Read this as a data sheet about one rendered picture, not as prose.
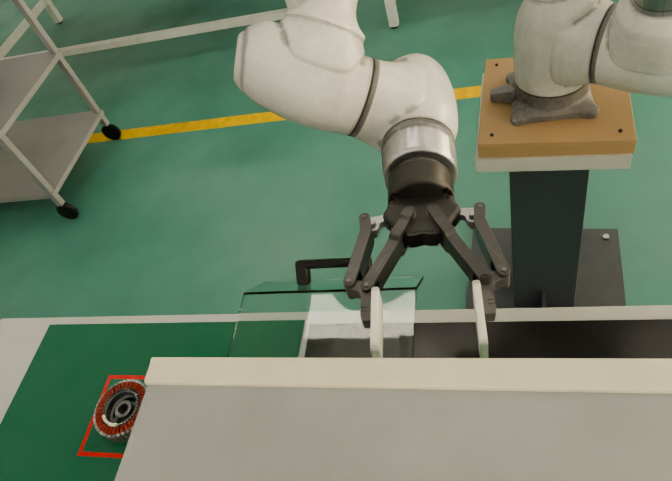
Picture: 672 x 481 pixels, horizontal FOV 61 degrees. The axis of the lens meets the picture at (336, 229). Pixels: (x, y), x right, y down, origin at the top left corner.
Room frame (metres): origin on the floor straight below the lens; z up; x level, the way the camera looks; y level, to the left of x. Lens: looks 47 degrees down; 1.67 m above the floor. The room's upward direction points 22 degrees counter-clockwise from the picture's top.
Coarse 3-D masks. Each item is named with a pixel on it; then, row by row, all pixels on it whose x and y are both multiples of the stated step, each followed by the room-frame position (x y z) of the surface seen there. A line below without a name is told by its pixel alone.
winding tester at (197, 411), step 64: (192, 384) 0.24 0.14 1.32; (256, 384) 0.21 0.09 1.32; (320, 384) 0.20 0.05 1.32; (384, 384) 0.18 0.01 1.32; (448, 384) 0.16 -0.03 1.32; (512, 384) 0.15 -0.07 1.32; (576, 384) 0.13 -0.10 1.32; (640, 384) 0.12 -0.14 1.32; (128, 448) 0.21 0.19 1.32; (192, 448) 0.19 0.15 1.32; (256, 448) 0.17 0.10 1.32; (320, 448) 0.15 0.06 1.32; (384, 448) 0.14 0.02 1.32; (448, 448) 0.12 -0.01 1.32; (512, 448) 0.11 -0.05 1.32; (576, 448) 0.10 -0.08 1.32; (640, 448) 0.09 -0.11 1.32
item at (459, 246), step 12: (432, 204) 0.40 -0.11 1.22; (432, 216) 0.39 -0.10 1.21; (444, 216) 0.38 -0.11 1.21; (444, 228) 0.37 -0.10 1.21; (444, 240) 0.37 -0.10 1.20; (456, 240) 0.35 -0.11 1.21; (456, 252) 0.34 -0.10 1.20; (468, 252) 0.33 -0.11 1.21; (468, 264) 0.32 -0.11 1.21; (480, 264) 0.31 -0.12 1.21; (468, 276) 0.32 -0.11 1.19; (480, 276) 0.30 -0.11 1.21
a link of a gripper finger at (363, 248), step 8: (360, 216) 0.43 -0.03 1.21; (368, 216) 0.42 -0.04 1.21; (360, 224) 0.42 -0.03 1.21; (368, 224) 0.41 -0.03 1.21; (360, 232) 0.41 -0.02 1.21; (368, 232) 0.40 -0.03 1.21; (360, 240) 0.40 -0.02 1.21; (368, 240) 0.39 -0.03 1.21; (360, 248) 0.39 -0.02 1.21; (368, 248) 0.39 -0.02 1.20; (352, 256) 0.38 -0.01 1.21; (360, 256) 0.38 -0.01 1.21; (368, 256) 0.39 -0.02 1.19; (352, 264) 0.37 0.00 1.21; (360, 264) 0.37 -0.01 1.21; (352, 272) 0.36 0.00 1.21; (360, 272) 0.36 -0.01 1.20; (344, 280) 0.35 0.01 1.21; (352, 280) 0.35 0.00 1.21; (360, 280) 0.36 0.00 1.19
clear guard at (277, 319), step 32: (256, 288) 0.52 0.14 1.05; (288, 288) 0.50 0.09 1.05; (320, 288) 0.47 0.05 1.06; (384, 288) 0.43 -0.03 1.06; (416, 288) 0.42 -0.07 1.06; (256, 320) 0.46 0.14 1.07; (288, 320) 0.44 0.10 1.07; (320, 320) 0.42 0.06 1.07; (352, 320) 0.40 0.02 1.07; (384, 320) 0.39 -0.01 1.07; (256, 352) 0.41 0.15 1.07; (288, 352) 0.39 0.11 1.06; (320, 352) 0.38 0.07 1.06; (352, 352) 0.36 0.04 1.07; (384, 352) 0.34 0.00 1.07
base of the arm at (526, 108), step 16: (512, 80) 1.03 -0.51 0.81; (496, 96) 0.99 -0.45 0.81; (512, 96) 0.96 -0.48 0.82; (528, 96) 0.92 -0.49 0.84; (560, 96) 0.88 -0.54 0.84; (576, 96) 0.88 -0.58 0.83; (592, 96) 0.89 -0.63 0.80; (512, 112) 0.93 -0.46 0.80; (528, 112) 0.91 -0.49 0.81; (544, 112) 0.89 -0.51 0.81; (560, 112) 0.87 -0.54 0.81; (576, 112) 0.86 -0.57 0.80; (592, 112) 0.84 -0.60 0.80
